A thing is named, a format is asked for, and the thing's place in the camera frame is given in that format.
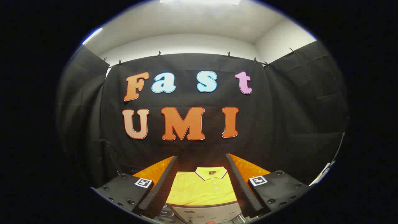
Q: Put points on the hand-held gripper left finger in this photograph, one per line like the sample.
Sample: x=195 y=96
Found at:
x=160 y=186

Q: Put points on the white flat panel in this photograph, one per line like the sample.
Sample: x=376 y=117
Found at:
x=321 y=175

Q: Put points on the yellow polo shirt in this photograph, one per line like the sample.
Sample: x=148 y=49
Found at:
x=199 y=189

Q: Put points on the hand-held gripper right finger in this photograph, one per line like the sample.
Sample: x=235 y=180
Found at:
x=241 y=186

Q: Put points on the long ceiling light strip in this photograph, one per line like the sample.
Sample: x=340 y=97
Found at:
x=92 y=35

